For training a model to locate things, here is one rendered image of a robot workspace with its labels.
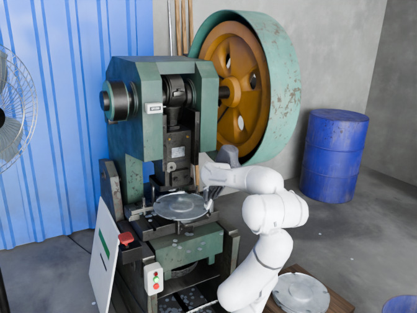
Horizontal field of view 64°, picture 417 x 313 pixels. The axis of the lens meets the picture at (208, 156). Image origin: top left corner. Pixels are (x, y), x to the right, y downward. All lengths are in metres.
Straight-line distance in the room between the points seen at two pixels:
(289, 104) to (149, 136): 0.65
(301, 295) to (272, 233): 0.88
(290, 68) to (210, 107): 0.41
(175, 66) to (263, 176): 0.74
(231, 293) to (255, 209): 0.32
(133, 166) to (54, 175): 1.07
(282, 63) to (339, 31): 2.67
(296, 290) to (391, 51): 3.42
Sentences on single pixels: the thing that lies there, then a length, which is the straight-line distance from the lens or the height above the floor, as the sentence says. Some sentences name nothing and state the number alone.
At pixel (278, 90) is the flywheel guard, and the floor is 1.40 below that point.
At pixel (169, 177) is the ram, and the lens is 1.70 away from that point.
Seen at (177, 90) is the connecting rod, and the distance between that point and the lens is 1.59.
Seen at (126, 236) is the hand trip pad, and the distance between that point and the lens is 1.58.
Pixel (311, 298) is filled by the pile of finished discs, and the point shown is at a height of 0.38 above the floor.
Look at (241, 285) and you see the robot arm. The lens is 1.20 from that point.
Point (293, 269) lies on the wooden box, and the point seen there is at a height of 0.35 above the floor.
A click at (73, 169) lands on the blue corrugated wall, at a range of 2.85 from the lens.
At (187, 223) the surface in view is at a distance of 1.62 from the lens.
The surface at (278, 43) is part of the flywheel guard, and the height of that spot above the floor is 1.60.
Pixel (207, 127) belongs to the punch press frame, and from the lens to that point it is 1.67.
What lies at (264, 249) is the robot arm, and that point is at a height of 1.01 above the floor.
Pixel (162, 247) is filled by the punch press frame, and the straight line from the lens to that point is 1.70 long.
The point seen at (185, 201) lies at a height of 0.79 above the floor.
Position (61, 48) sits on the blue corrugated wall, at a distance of 2.66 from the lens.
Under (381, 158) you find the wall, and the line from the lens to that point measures 4.82.
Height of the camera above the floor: 1.63
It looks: 20 degrees down
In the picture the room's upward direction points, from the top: 2 degrees clockwise
